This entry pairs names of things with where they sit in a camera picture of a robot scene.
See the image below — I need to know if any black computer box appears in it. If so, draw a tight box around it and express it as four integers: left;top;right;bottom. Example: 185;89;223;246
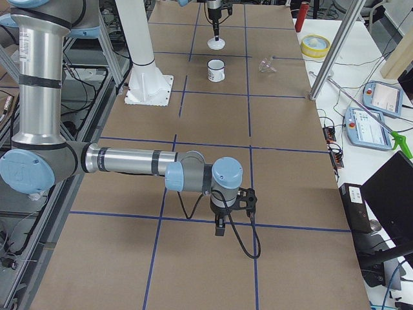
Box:
339;183;372;234

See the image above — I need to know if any near teach pendant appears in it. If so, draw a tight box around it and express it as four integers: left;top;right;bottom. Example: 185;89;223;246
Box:
345;107;392;150

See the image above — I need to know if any yellow tape roll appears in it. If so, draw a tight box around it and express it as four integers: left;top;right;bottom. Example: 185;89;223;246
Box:
300;34;330;58

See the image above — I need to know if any teach pendant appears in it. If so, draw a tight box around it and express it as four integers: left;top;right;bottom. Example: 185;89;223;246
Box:
363;81;404;118
345;107;392;150

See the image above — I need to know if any black monitor on stand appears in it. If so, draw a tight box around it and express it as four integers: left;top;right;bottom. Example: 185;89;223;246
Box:
358;151;412;279

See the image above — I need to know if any upper orange connector box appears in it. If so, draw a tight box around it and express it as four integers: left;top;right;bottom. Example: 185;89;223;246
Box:
323;126;336;143

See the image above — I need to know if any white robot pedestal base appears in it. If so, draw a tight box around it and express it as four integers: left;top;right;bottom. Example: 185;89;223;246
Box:
116;0;174;107

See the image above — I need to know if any far teach pendant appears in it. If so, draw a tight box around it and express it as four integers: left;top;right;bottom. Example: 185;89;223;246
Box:
363;81;404;118

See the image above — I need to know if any white round mug lid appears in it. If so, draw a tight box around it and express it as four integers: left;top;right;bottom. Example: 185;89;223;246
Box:
207;37;225;50

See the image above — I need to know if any clear plastic funnel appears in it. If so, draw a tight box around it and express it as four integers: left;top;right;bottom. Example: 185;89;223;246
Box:
258;56;277;73

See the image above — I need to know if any aluminium frame post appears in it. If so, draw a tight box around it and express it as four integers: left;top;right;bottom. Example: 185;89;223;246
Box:
309;0;366;101

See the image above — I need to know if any white enamel mug blue rim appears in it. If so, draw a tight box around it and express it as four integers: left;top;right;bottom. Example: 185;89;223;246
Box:
207;59;225;83

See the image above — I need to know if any wooden board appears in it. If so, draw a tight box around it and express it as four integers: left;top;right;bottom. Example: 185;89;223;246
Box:
380;28;413;79

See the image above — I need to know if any green handled air gun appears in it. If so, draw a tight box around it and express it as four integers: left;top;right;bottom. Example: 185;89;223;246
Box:
327;76;412;160

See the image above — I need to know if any red cylinder can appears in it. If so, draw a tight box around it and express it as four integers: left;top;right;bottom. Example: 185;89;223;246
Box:
295;1;310;33

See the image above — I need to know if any aluminium side frame rail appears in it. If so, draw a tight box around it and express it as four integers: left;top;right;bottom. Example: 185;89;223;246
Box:
1;53;122;309

